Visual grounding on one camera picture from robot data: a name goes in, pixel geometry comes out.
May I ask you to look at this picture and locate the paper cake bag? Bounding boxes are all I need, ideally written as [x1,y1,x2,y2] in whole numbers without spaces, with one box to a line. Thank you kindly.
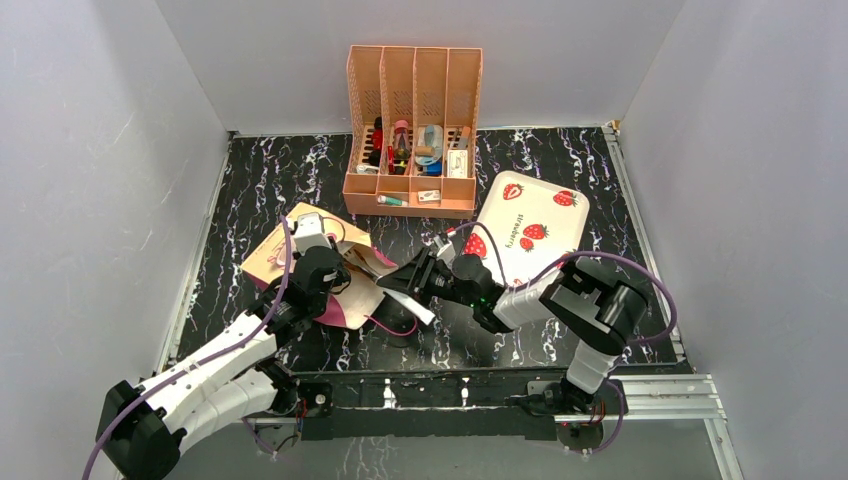
[240,202,419,337]

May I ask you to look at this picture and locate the strawberry print tray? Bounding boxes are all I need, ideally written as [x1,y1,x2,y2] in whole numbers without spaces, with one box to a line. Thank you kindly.
[463,171,590,286]

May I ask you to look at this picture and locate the orange plastic file organizer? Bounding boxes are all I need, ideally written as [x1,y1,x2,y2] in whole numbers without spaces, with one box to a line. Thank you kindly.
[343,45,484,219]

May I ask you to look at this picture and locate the metal tongs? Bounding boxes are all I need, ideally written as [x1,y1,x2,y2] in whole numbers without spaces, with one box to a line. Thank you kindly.
[384,289,435,325]

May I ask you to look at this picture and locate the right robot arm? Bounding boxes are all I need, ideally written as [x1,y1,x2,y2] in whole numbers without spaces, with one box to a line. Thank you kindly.
[376,251,648,415]

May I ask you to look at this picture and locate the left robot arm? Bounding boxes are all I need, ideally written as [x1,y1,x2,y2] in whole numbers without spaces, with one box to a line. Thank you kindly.
[96,246,350,479]

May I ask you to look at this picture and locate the small white card box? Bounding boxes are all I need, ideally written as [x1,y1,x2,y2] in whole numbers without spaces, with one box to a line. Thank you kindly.
[417,190,442,204]

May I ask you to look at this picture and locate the green marker pen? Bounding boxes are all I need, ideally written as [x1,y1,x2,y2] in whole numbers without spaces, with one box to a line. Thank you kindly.
[376,194,409,207]

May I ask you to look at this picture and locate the white label box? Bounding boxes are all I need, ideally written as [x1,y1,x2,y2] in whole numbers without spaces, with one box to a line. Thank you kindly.
[446,149,470,178]

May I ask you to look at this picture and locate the blue tape dispenser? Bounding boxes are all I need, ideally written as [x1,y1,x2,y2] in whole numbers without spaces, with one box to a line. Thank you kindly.
[414,124,444,177]

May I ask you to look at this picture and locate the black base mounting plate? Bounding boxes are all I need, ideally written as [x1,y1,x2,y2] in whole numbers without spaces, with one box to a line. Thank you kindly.
[233,368,605,444]

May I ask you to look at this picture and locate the pink capped tube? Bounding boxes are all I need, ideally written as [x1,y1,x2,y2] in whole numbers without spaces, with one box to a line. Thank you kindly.
[390,119,411,175]

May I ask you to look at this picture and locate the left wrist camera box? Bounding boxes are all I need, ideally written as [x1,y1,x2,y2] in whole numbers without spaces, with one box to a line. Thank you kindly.
[293,212,331,254]

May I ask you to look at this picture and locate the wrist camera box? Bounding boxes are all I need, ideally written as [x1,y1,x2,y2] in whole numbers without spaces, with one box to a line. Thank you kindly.
[293,212,331,254]
[432,236,456,267]

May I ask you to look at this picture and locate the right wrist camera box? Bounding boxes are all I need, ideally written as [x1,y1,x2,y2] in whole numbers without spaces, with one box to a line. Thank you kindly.
[432,236,456,267]

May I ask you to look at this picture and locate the aluminium frame rail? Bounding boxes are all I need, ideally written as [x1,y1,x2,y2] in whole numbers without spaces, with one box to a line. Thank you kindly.
[119,374,743,480]

